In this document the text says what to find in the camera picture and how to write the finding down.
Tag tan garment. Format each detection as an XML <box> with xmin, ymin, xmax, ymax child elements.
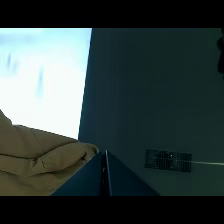
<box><xmin>0</xmin><ymin>109</ymin><xmax>100</xmax><ymax>197</ymax></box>

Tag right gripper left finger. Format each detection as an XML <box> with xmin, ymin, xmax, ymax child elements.
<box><xmin>50</xmin><ymin>150</ymin><xmax>107</xmax><ymax>197</ymax></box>

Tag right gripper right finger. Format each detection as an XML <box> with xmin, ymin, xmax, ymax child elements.
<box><xmin>105</xmin><ymin>149</ymin><xmax>162</xmax><ymax>197</ymax></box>

